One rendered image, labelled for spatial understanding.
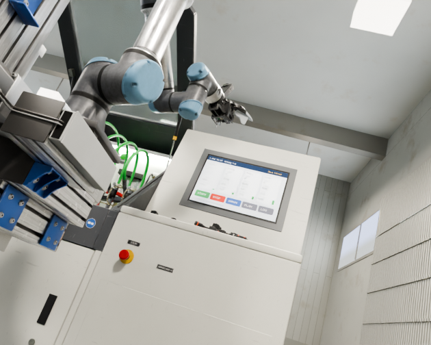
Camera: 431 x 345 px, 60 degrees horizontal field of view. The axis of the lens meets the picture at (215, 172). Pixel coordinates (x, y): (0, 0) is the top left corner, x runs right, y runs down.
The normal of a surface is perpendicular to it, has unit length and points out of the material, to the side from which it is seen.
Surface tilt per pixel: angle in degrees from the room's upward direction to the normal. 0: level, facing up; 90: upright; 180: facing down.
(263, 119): 90
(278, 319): 90
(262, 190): 76
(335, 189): 90
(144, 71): 98
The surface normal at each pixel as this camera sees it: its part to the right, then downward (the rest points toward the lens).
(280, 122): -0.03, -0.39
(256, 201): -0.04, -0.61
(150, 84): 0.80, 0.19
